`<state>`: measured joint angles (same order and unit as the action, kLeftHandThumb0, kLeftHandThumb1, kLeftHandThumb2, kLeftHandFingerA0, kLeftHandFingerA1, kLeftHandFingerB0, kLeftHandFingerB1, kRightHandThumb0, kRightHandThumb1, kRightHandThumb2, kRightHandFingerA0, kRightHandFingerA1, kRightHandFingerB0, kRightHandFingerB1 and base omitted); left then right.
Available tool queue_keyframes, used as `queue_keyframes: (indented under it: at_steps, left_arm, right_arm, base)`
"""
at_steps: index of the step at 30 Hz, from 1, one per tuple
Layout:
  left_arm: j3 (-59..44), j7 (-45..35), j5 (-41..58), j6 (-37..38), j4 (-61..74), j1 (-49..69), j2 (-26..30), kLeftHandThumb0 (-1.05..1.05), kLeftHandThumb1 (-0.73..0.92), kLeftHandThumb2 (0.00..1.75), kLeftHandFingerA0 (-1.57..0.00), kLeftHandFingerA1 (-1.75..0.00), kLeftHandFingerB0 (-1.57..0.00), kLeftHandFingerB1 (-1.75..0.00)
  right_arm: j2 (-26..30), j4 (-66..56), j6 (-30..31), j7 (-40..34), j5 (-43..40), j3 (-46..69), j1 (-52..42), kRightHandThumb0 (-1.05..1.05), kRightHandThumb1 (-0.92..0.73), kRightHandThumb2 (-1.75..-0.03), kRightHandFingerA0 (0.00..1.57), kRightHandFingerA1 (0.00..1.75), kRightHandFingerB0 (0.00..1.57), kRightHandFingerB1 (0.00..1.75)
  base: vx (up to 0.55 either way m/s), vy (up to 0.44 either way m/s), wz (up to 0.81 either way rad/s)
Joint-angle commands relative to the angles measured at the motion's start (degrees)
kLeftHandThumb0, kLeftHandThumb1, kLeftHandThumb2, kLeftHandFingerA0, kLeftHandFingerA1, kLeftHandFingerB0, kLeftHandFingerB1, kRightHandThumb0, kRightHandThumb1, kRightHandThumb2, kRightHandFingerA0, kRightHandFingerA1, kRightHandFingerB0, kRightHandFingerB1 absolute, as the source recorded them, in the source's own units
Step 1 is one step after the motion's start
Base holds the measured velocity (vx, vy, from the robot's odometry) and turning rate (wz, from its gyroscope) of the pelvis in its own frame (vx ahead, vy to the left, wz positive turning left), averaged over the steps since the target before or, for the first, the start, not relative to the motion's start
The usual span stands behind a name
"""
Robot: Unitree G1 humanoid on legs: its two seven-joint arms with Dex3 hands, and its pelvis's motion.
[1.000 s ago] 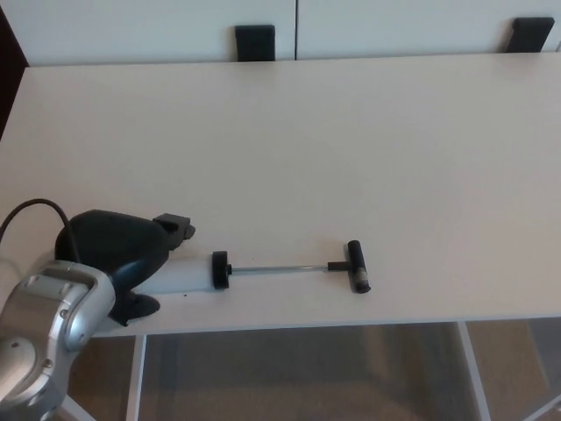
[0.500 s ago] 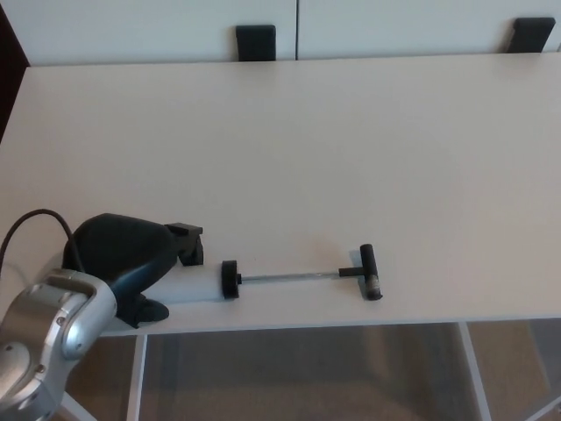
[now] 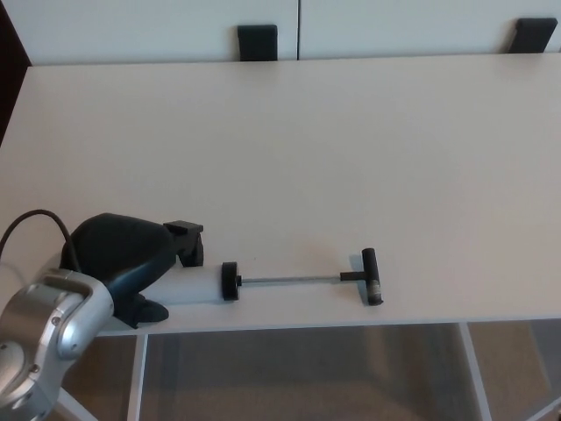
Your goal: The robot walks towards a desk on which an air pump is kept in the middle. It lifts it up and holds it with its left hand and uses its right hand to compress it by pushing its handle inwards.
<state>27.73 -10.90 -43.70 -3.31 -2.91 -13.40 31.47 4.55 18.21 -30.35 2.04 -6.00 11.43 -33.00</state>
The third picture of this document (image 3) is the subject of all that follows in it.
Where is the white air pump black handle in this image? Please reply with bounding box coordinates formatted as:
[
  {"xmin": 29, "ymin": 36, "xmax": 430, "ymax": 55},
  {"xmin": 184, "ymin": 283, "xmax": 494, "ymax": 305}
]
[{"xmin": 168, "ymin": 247, "xmax": 386, "ymax": 307}]

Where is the black bracket right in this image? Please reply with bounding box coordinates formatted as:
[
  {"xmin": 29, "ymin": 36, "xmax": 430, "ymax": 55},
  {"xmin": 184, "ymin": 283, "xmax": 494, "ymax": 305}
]
[{"xmin": 510, "ymin": 17, "xmax": 558, "ymax": 54}]

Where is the white cabinet door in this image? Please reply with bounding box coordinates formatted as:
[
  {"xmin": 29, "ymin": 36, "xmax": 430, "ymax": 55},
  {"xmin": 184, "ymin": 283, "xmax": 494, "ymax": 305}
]
[
  {"xmin": 19, "ymin": 0, "xmax": 301, "ymax": 67},
  {"xmin": 299, "ymin": 0, "xmax": 561, "ymax": 57}
]

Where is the white slanted bar with screw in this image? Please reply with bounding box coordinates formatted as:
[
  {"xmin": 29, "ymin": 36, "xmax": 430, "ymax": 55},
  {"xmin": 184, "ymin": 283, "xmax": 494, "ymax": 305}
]
[{"xmin": 52, "ymin": 385, "xmax": 102, "ymax": 421}]

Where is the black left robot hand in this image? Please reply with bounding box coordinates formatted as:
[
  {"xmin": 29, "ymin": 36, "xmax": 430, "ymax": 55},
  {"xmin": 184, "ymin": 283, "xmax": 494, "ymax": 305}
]
[{"xmin": 60, "ymin": 212, "xmax": 206, "ymax": 330}]

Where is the white desk leg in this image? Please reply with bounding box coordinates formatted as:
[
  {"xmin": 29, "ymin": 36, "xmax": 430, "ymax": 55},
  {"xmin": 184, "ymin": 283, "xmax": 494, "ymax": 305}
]
[
  {"xmin": 458, "ymin": 322, "xmax": 491, "ymax": 421},
  {"xmin": 127, "ymin": 335, "xmax": 150, "ymax": 421}
]

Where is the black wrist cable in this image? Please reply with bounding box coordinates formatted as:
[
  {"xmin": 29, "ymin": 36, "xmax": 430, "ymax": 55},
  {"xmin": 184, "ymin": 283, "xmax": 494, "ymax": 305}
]
[{"xmin": 0, "ymin": 209, "xmax": 84, "ymax": 275}]

